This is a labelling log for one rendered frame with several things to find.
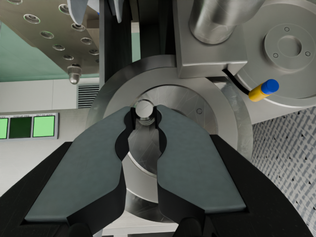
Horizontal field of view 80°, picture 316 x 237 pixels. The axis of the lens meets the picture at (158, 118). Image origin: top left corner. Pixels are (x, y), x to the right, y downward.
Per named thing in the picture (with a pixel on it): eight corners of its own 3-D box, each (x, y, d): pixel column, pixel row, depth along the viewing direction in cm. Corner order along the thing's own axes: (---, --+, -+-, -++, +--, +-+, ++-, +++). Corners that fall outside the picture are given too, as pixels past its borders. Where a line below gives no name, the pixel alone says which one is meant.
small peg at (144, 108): (144, 94, 12) (159, 109, 12) (146, 104, 15) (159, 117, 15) (128, 108, 12) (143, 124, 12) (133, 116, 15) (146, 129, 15)
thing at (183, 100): (193, 199, 14) (103, 150, 14) (188, 193, 16) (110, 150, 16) (234, 109, 15) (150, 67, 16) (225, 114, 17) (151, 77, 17)
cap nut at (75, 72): (78, 65, 50) (78, 81, 49) (83, 71, 54) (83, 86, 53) (64, 66, 50) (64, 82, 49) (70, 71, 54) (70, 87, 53)
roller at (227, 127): (230, 63, 17) (247, 200, 15) (186, 116, 42) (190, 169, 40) (100, 69, 17) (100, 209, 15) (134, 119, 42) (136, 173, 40)
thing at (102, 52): (103, -70, 21) (104, 88, 18) (131, 46, 44) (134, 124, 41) (98, -70, 21) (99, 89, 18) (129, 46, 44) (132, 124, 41)
